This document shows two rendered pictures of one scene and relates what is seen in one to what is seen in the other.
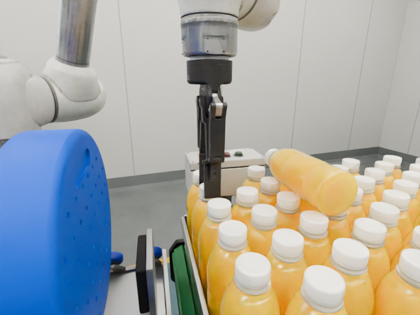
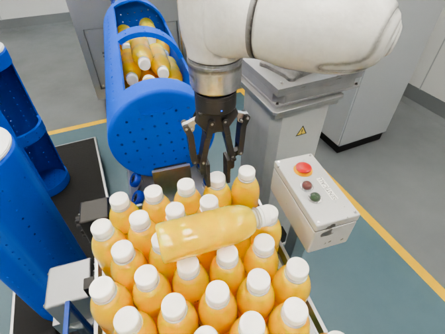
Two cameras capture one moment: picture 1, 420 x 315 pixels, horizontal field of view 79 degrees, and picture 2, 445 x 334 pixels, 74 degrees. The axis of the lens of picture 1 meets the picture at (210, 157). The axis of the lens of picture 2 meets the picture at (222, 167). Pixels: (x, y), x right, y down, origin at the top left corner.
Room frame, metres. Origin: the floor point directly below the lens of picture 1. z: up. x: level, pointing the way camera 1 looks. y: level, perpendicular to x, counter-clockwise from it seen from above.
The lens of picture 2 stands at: (0.42, -0.47, 1.58)
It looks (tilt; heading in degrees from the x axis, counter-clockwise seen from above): 43 degrees down; 86
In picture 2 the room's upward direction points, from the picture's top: straight up
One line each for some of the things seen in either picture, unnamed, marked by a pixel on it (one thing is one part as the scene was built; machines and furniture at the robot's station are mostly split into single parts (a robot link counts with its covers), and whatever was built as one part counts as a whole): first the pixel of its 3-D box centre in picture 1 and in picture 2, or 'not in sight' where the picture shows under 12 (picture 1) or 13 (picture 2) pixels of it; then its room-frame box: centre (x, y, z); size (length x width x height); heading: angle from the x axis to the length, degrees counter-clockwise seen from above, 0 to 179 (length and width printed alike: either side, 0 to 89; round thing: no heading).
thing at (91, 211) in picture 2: not in sight; (101, 221); (0.14, 0.01, 0.95); 0.10 x 0.07 x 0.10; 13
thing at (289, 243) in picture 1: (287, 242); (139, 219); (0.28, -0.10, 1.09); 0.04 x 0.04 x 0.02
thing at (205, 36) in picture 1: (209, 40); (214, 71); (0.44, 0.00, 1.35); 0.09 x 0.09 x 0.06
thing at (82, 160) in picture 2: not in sight; (69, 224); (-0.44, 0.68, 0.07); 1.50 x 0.52 x 0.15; 110
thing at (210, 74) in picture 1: (209, 88); (215, 109); (0.44, 0.00, 1.28); 0.08 x 0.07 x 0.09; 13
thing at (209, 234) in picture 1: (218, 259); (189, 214); (0.37, -0.02, 0.99); 0.07 x 0.07 x 0.19
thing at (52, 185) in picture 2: not in sight; (16, 130); (-0.64, 0.96, 0.59); 0.28 x 0.28 x 0.88
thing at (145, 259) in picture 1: (147, 280); (173, 182); (0.33, 0.10, 0.99); 0.10 x 0.02 x 0.12; 13
